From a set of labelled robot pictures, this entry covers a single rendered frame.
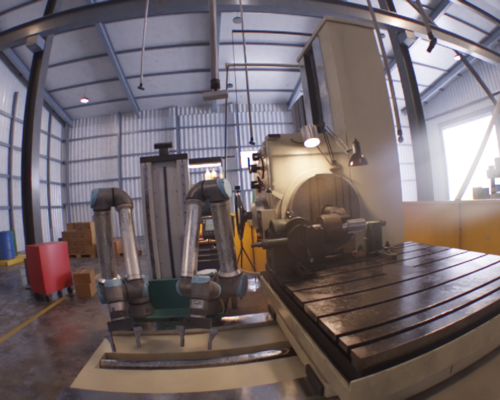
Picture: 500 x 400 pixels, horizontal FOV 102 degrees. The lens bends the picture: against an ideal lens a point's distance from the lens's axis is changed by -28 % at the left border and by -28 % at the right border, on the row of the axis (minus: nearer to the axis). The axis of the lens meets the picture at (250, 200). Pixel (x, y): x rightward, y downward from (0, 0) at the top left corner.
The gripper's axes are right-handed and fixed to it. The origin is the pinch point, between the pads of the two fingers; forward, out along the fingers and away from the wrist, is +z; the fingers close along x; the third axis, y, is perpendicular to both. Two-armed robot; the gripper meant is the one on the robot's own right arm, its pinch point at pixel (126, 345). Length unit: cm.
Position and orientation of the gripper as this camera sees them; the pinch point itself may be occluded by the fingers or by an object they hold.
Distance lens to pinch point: 147.6
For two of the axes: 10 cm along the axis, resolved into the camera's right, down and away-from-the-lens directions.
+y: -2.0, 4.2, 8.9
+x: -9.4, 1.8, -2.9
